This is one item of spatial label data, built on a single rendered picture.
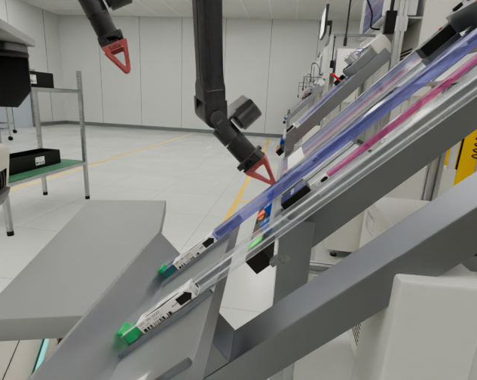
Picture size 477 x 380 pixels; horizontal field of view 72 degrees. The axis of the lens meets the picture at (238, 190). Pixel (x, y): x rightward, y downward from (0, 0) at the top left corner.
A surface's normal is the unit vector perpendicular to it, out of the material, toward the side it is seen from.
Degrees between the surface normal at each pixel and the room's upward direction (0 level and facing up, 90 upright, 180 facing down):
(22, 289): 0
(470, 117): 90
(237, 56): 90
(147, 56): 90
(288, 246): 90
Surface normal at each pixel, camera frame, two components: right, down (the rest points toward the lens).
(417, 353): -0.09, 0.26
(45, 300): 0.05, -0.96
